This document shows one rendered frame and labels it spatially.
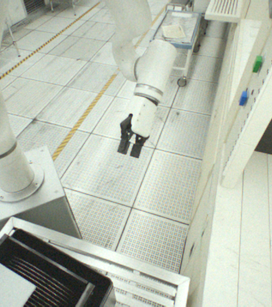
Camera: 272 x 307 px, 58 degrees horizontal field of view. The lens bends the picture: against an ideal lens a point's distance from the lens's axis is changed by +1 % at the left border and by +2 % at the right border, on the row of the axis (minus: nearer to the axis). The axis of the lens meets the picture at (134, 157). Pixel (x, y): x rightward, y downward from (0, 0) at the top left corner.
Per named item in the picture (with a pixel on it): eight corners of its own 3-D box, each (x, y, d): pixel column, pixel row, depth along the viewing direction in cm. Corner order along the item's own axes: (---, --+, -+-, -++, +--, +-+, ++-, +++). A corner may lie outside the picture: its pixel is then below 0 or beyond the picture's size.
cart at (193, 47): (161, 45, 335) (165, 6, 299) (199, 50, 325) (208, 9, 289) (143, 83, 273) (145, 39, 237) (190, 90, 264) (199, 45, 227)
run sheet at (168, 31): (160, 26, 264) (160, 24, 262) (181, 25, 265) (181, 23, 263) (164, 38, 243) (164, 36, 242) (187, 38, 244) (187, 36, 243)
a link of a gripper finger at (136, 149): (140, 137, 77) (134, 157, 77) (136, 135, 74) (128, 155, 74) (149, 140, 75) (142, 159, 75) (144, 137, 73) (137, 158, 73)
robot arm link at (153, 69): (128, 82, 70) (154, 84, 65) (142, 38, 70) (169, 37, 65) (143, 93, 77) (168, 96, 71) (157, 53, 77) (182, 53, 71)
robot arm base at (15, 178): (-12, 171, 94) (-37, 137, 80) (38, 155, 100) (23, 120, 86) (-7, 211, 83) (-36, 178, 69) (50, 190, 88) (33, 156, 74)
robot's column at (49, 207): (34, 243, 152) (-25, 167, 95) (78, 225, 161) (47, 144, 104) (44, 288, 136) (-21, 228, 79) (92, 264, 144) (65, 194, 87)
